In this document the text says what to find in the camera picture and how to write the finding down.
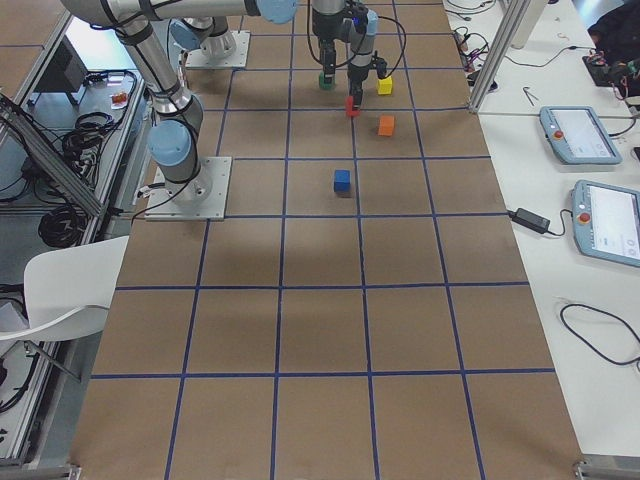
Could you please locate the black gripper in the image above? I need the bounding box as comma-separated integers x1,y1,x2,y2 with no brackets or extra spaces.
311,0,349,47
319,44,371,111

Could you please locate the red wooden block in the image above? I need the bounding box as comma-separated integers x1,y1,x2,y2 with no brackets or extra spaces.
345,96,360,118

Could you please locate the green wooden block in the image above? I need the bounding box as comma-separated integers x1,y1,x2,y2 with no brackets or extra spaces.
318,72,335,91

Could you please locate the yellow wooden block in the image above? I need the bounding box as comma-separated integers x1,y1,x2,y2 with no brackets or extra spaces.
376,76,393,96

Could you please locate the orange wooden block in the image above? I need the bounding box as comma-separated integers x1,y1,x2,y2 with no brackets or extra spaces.
377,115,396,137

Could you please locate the blue wooden block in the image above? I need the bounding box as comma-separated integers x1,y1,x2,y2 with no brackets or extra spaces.
333,169,351,195

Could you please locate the allen key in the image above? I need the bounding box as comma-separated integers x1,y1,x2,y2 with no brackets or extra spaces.
522,86,537,106

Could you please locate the orange snack packet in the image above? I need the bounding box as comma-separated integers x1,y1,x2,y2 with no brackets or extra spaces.
110,92,128,110

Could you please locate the black power adapter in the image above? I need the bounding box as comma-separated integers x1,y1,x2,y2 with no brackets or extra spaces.
508,208,550,234

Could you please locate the far teach pendant tablet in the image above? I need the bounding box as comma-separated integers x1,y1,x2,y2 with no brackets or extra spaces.
539,106,622,165

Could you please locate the teach pendant tablet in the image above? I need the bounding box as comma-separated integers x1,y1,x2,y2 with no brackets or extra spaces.
539,106,622,165
571,180,639,267

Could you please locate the near teach pendant tablet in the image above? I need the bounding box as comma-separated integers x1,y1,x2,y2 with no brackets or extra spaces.
571,180,639,267

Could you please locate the white chair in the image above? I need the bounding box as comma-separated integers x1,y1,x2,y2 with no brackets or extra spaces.
1,236,129,342

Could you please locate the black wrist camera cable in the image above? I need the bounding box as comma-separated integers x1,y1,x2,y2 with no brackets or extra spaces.
374,14,407,81

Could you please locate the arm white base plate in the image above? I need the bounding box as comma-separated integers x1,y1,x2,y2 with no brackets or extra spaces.
144,157,232,221
185,30,250,70

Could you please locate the aluminium frame post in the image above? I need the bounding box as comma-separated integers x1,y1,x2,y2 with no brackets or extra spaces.
468,0,539,114

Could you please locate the black loose table cable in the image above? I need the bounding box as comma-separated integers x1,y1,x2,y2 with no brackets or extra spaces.
558,301,640,367

